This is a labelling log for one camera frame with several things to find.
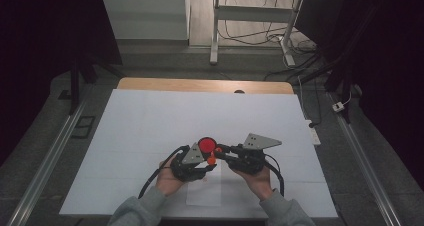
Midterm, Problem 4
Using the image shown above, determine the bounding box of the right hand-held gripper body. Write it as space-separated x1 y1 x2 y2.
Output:
226 133 283 175

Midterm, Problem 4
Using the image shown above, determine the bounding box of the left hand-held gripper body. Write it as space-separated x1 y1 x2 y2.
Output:
170 141 209 183

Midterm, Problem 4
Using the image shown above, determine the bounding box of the person's left hand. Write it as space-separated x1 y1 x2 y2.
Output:
155 154 188 197

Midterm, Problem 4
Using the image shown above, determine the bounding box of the person's right hand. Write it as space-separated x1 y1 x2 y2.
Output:
229 164 273 202

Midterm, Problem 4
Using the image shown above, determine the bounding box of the white paper sheet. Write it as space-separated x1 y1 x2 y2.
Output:
185 159 222 207

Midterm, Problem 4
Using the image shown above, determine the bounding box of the large white table cover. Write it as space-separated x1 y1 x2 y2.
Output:
59 88 338 219

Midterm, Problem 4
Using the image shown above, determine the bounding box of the white power strip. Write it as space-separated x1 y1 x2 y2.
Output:
304 119 322 146

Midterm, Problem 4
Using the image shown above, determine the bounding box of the black metal stand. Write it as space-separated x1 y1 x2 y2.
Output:
68 52 124 116
293 52 359 124

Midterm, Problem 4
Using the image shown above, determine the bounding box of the white-legged desk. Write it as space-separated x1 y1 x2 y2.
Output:
99 0 344 67

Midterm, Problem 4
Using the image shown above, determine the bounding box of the grey cabinet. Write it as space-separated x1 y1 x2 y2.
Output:
100 0 191 41

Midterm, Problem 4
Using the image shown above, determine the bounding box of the dark curtain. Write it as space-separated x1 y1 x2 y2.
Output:
296 0 424 187
0 0 123 167

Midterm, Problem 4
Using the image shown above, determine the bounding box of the right hand-held gripper cable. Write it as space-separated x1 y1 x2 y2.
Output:
264 154 285 197

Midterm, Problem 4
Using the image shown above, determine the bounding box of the hand-held gripper cable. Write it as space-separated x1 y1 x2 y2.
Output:
137 145 191 200
264 154 285 197

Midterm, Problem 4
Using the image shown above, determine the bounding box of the left hand-held gripper cable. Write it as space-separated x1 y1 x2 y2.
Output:
137 145 191 200

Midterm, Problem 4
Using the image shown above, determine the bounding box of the black power cable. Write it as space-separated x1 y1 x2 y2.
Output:
308 77 324 129

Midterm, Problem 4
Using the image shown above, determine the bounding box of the bundle of floor cables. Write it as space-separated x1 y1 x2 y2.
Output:
218 0 321 82

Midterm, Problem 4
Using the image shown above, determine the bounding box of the black floor frame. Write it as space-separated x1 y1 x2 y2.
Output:
70 115 97 140

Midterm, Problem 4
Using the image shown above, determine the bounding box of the aluminium rail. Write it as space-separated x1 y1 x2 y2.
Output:
5 85 94 226
328 92 403 226

